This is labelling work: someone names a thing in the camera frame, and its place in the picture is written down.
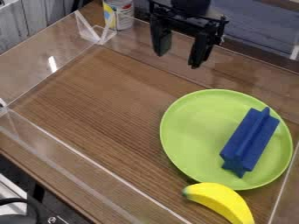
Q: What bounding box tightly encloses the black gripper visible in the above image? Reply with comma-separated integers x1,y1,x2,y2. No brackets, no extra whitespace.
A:
148,0,229,69

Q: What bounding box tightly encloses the yellow toy banana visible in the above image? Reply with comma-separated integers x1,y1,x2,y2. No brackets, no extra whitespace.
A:
181,182,255,224

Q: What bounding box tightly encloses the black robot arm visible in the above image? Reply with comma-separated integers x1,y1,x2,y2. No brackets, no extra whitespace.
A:
148,0,229,69

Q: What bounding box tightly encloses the green plate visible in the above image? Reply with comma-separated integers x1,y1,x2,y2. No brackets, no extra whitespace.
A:
158,89,295,191

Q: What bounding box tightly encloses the blue star-shaped block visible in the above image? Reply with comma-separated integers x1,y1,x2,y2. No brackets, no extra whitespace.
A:
219,107,280,179

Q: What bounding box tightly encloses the clear acrylic corner bracket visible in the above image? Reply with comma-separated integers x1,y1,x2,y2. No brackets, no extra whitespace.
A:
74,10,117,46

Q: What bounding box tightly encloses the clear acrylic front wall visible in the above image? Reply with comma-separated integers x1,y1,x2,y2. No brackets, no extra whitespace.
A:
0,99,191,224

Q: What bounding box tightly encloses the black floor cable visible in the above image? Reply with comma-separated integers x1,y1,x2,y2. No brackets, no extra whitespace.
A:
0,197,41,224

